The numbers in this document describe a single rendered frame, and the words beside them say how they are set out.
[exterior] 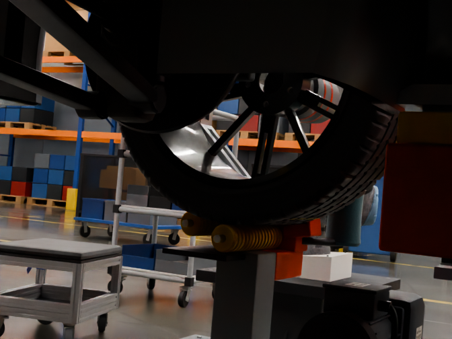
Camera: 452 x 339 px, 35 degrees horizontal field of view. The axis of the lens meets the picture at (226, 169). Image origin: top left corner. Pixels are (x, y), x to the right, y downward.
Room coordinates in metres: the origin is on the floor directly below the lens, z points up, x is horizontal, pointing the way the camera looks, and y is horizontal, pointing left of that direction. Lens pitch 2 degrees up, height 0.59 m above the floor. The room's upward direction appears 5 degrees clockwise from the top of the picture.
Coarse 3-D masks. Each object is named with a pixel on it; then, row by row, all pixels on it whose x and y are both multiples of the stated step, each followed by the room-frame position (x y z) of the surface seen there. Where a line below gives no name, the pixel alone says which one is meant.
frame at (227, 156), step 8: (200, 120) 1.82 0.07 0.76; (208, 120) 1.85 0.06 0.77; (208, 128) 1.83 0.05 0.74; (208, 136) 1.80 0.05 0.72; (216, 136) 1.84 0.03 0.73; (224, 152) 1.79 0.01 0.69; (224, 160) 1.78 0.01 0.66; (232, 160) 1.81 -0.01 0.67; (232, 168) 1.77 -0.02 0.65; (240, 168) 1.80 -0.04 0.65; (248, 176) 1.80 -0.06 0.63
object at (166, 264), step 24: (120, 144) 3.75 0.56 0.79; (120, 168) 3.75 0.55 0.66; (120, 192) 3.75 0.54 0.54; (144, 192) 3.91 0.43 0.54; (168, 216) 3.60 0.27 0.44; (192, 240) 3.52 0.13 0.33; (144, 264) 3.71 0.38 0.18; (168, 264) 3.64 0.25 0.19; (192, 264) 3.53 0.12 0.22; (216, 264) 3.82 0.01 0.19; (120, 288) 3.76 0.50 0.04
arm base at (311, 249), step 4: (324, 228) 2.69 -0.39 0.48; (324, 232) 2.69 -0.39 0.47; (316, 236) 2.65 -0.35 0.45; (320, 236) 2.66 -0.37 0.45; (324, 236) 2.68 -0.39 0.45; (308, 248) 2.62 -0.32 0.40; (312, 248) 2.62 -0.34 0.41; (316, 248) 2.63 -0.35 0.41; (320, 248) 2.64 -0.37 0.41; (324, 248) 2.65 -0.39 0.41; (328, 248) 2.67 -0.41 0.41; (304, 252) 2.62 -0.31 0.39; (308, 252) 2.62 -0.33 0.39; (312, 252) 2.62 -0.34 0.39; (316, 252) 2.63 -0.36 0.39; (320, 252) 2.63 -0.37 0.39; (324, 252) 2.65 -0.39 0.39; (328, 252) 2.67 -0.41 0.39
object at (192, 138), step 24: (240, 96) 1.69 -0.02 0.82; (264, 96) 1.63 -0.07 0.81; (288, 96) 1.60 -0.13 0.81; (312, 96) 1.60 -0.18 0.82; (240, 120) 1.69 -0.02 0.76; (264, 120) 1.66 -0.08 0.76; (336, 120) 1.37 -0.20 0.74; (168, 144) 1.57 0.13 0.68; (192, 144) 1.68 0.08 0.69; (216, 144) 1.72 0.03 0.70; (264, 144) 1.67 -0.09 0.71; (192, 168) 1.52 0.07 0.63; (216, 168) 1.65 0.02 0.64; (264, 168) 1.65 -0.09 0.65; (288, 168) 1.42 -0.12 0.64
